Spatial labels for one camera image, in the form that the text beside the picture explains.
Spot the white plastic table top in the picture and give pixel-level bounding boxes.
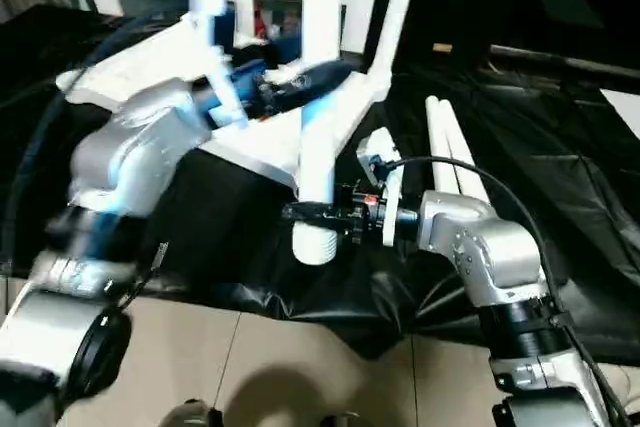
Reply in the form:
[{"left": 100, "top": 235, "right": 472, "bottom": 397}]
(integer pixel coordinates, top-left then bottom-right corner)
[{"left": 54, "top": 14, "right": 389, "bottom": 189}]

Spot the white plastic table leg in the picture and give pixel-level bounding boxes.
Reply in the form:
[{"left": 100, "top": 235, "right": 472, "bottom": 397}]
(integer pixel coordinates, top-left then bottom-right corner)
[
  {"left": 289, "top": 0, "right": 346, "bottom": 266},
  {"left": 367, "top": 0, "right": 426, "bottom": 98},
  {"left": 424, "top": 96, "right": 464, "bottom": 196},
  {"left": 439, "top": 100, "right": 496, "bottom": 203}
]

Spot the black mat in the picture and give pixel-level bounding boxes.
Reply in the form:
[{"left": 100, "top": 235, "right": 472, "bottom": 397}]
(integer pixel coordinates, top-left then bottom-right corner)
[{"left": 0, "top": 4, "right": 640, "bottom": 363}]

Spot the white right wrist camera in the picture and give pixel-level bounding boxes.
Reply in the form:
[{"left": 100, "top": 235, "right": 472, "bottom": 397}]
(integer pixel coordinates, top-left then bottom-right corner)
[{"left": 355, "top": 127, "right": 405, "bottom": 248}]

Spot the black rail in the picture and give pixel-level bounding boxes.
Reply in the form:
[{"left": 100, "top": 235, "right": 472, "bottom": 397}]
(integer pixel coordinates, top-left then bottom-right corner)
[{"left": 489, "top": 44, "right": 640, "bottom": 82}]

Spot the white flat board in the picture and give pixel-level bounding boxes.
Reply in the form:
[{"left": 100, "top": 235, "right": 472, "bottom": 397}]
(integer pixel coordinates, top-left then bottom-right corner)
[{"left": 599, "top": 89, "right": 640, "bottom": 138}]

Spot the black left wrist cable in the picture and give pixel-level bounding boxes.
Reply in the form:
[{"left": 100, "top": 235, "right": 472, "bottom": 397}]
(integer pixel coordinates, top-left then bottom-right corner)
[{"left": 9, "top": 11, "right": 171, "bottom": 318}]

